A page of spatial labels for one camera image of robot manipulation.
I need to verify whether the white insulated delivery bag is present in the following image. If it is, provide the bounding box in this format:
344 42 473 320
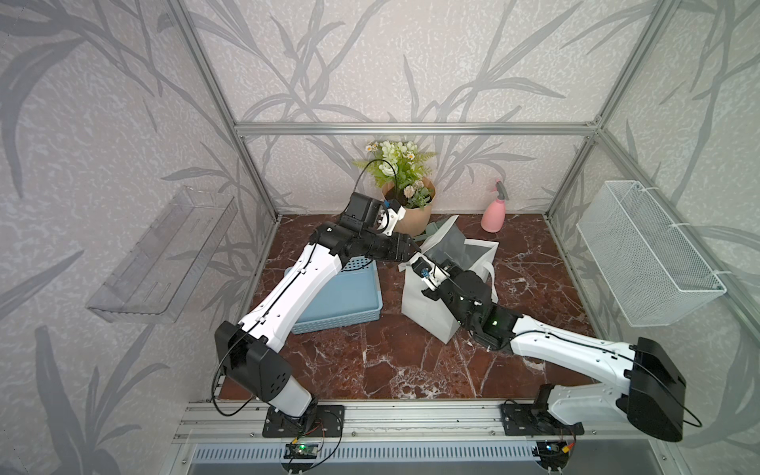
400 215 499 344

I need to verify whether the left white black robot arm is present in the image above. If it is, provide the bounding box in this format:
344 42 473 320
211 192 420 419

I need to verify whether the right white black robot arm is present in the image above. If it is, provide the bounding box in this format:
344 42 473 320
412 256 688 443

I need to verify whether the light blue plastic basket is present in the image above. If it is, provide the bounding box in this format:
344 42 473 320
292 257 383 334

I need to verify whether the green garden trowel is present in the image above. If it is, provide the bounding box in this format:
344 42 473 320
415 222 443 243

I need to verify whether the pink spray bottle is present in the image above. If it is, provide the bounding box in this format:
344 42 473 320
481 180 509 234

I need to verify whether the potted white flower plant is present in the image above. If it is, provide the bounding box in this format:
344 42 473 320
354 141 437 237

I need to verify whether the right controller circuit board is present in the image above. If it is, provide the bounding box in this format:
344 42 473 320
534 441 574 458

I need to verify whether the controller circuit board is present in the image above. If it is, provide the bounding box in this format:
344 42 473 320
534 441 574 458
283 443 322 461

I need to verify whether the left controller circuit board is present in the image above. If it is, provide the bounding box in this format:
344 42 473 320
283 443 322 461

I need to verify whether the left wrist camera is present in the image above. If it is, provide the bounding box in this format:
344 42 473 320
379 199 407 236

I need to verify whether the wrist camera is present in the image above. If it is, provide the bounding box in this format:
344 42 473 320
379 199 407 236
409 253 450 291

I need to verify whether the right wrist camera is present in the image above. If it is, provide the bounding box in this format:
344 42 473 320
409 253 450 291

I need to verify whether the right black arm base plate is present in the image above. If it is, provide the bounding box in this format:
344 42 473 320
499 399 585 437

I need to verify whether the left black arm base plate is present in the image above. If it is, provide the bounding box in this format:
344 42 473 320
262 404 346 439

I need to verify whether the white wire mesh basket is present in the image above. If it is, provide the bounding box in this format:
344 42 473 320
577 180 726 328

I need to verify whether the clear plastic wall shelf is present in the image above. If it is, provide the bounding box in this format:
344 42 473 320
86 186 239 325

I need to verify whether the aluminium front rail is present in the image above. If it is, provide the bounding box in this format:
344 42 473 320
172 399 650 443

